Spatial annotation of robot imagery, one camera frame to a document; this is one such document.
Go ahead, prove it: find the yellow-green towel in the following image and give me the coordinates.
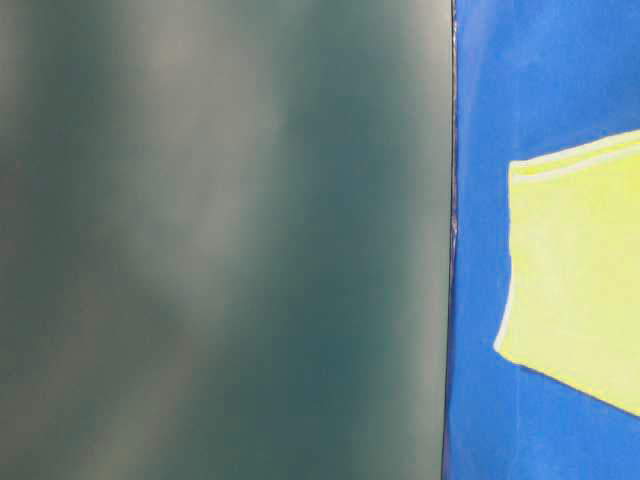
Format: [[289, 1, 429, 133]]
[[493, 131, 639, 414]]

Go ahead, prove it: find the blue table mat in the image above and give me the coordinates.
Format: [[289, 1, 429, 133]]
[[443, 1, 639, 479]]

